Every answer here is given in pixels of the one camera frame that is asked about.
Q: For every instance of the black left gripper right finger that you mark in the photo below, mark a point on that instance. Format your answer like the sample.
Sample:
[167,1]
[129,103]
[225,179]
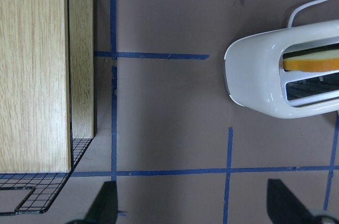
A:
[283,206]

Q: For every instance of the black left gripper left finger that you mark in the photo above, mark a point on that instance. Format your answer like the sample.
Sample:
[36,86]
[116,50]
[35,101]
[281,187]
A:
[104,208]

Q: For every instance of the white toaster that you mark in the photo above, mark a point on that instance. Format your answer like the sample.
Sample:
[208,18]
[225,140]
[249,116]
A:
[255,78]

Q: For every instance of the orange toast slice in toaster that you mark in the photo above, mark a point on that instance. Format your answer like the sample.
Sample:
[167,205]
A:
[321,61]

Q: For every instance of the upper wooden shelf board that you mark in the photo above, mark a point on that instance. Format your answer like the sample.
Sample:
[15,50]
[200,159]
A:
[35,101]

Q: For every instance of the black wire basket rack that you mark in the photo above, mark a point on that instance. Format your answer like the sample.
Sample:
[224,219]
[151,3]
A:
[39,189]

